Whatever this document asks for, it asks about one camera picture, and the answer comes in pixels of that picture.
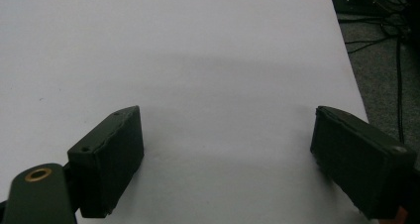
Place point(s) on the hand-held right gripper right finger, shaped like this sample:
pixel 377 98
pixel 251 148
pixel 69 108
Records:
pixel 360 164

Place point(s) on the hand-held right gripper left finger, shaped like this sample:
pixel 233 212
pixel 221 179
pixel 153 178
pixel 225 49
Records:
pixel 105 164

